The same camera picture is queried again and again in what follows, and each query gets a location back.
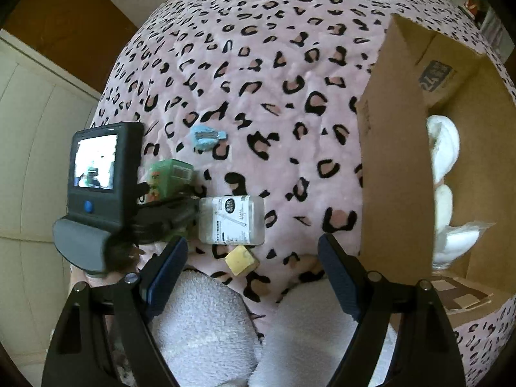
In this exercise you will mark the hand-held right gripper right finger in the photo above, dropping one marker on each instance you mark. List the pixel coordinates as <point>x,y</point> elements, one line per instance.
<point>338,278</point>

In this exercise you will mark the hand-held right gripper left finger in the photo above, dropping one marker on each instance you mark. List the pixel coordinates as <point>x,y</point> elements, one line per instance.
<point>165,274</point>

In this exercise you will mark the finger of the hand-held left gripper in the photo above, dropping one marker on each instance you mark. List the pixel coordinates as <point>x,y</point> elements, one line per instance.
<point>177,227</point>
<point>173,203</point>

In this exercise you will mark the green printed carton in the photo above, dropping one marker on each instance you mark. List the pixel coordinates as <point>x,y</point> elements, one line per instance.
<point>167,177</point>

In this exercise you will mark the clear plastic bottle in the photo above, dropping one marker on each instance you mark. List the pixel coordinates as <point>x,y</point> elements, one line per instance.
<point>232,219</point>

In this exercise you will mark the brown cardboard box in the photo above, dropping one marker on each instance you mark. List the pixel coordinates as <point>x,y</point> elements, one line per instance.
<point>395,169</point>

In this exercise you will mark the plastic bag of cotton pads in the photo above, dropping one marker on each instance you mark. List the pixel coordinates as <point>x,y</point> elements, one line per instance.
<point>459,242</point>

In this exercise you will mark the small white cloth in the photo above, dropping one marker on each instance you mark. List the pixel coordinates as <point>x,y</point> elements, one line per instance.
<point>443,205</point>

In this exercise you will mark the large white cloth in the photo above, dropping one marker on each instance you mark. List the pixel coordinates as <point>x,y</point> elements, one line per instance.
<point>443,145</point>

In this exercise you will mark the person's left hand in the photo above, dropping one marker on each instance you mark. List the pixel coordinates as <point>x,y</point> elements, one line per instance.
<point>96,279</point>

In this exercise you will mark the person's right leg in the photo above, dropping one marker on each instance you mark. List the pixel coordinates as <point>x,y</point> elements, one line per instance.
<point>310,338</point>

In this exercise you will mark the person's leg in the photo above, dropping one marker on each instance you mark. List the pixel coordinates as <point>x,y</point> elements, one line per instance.
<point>201,330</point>
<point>310,338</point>

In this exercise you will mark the person's left leg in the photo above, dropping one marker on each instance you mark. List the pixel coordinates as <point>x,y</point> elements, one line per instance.
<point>201,330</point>

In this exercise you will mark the white wardrobe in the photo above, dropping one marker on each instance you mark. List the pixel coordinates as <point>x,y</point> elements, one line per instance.
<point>36,169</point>

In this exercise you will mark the yellow cube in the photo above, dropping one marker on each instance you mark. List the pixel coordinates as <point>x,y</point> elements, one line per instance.
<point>241,261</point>

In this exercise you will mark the blue hair clip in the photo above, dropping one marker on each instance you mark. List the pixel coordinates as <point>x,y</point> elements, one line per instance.
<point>207,138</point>

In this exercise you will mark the brown wooden door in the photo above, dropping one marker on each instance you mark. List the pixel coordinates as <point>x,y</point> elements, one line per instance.
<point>64,20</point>

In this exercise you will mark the floral cloth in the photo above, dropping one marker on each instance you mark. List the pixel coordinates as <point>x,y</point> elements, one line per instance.
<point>494,32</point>

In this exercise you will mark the small red box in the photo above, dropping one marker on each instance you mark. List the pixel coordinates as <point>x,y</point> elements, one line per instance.
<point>472,8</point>

